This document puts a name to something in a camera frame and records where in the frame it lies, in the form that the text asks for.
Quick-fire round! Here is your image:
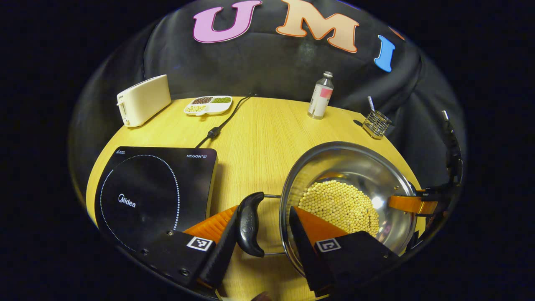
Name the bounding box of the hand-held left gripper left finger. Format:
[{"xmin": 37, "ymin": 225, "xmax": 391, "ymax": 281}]
[{"xmin": 140, "ymin": 205, "xmax": 241, "ymax": 291}]

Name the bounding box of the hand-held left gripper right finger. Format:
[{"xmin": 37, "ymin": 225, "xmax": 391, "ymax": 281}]
[{"xmin": 289, "ymin": 206, "xmax": 402, "ymax": 297}]

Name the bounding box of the pile of yellow soybeans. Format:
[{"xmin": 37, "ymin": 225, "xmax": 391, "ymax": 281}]
[{"xmin": 298, "ymin": 180, "xmax": 380, "ymax": 238}]

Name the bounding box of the steel pot with black handles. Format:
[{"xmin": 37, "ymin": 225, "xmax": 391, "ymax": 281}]
[{"xmin": 236, "ymin": 141, "xmax": 418, "ymax": 278}]

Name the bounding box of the black induction cooktop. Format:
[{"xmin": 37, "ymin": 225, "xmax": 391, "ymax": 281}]
[{"xmin": 94, "ymin": 146, "xmax": 219, "ymax": 253}]

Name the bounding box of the clear bottle with pink label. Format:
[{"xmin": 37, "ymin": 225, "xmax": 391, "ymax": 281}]
[{"xmin": 308, "ymin": 71, "xmax": 334, "ymax": 120}]

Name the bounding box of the white divided dish of beans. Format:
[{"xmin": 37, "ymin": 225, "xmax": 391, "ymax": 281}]
[{"xmin": 184, "ymin": 96, "xmax": 233, "ymax": 117}]

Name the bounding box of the white toaster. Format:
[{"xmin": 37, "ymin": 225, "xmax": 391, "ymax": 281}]
[{"xmin": 116, "ymin": 74, "xmax": 172, "ymax": 128}]

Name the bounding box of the wire mesh holder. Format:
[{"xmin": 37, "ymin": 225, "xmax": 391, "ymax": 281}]
[{"xmin": 362, "ymin": 110, "xmax": 392, "ymax": 140}]

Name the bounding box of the black power cable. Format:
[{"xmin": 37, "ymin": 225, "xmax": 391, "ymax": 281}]
[{"xmin": 195, "ymin": 93, "xmax": 257, "ymax": 148}]

